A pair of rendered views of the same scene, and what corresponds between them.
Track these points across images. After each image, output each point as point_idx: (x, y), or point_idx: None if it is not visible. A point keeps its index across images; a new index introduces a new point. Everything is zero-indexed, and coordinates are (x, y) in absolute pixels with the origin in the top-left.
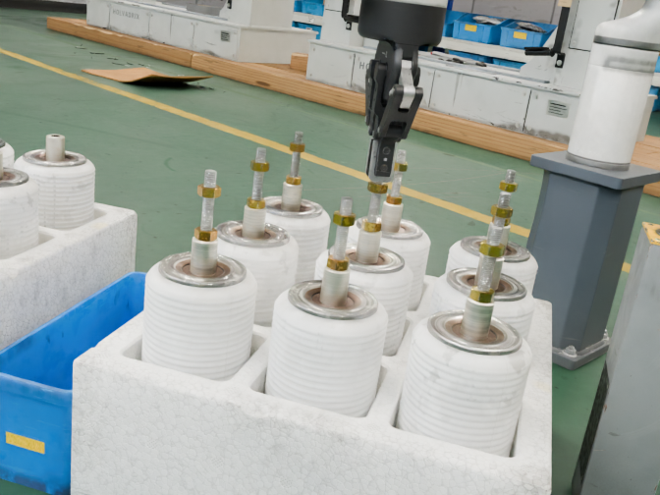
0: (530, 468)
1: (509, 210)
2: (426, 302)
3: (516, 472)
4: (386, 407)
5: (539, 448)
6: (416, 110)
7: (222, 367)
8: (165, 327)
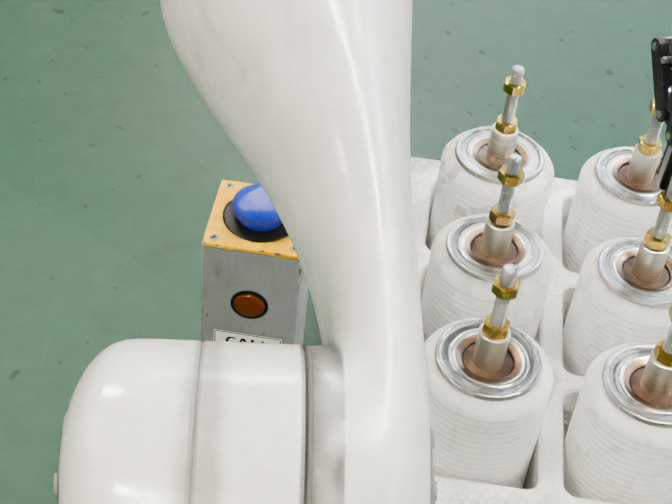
0: (421, 169)
1: (503, 165)
2: (553, 420)
3: (434, 164)
4: (549, 212)
5: (412, 190)
6: (652, 65)
7: None
8: None
